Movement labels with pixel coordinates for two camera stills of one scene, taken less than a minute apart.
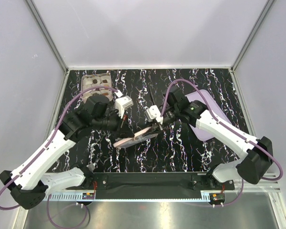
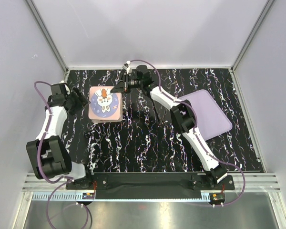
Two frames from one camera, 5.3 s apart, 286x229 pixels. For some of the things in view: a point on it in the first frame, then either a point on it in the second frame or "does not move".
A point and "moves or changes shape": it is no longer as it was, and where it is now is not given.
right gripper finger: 157,129 -> 119,87
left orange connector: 88,195 does not move
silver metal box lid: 138,137 moves or changes shape
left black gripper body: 107,122 -> 75,100
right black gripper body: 170,116 -> 132,83
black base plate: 153,185 does not move
